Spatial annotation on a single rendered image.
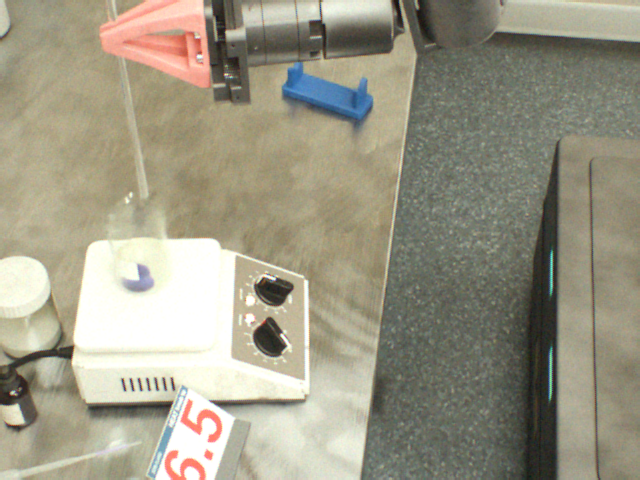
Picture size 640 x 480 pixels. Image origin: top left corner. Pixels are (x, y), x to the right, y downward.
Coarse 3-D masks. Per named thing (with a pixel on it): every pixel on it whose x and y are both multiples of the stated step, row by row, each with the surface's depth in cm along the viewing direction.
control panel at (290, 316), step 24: (240, 264) 105; (264, 264) 107; (240, 288) 103; (240, 312) 102; (264, 312) 103; (288, 312) 105; (240, 336) 100; (288, 336) 103; (240, 360) 98; (264, 360) 100; (288, 360) 101
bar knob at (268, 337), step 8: (264, 320) 101; (272, 320) 101; (256, 328) 101; (264, 328) 101; (272, 328) 100; (280, 328) 101; (256, 336) 100; (264, 336) 101; (272, 336) 100; (280, 336) 100; (256, 344) 100; (264, 344) 100; (272, 344) 101; (280, 344) 100; (288, 344) 100; (264, 352) 100; (272, 352) 100; (280, 352) 100
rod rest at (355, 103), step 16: (288, 80) 129; (304, 80) 130; (320, 80) 130; (288, 96) 130; (304, 96) 129; (320, 96) 128; (336, 96) 128; (352, 96) 128; (368, 96) 128; (336, 112) 128; (352, 112) 127
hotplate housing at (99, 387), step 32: (224, 256) 105; (224, 288) 103; (224, 320) 101; (64, 352) 103; (96, 352) 98; (128, 352) 98; (160, 352) 98; (192, 352) 98; (224, 352) 98; (96, 384) 100; (128, 384) 100; (160, 384) 100; (192, 384) 100; (224, 384) 100; (256, 384) 100; (288, 384) 100
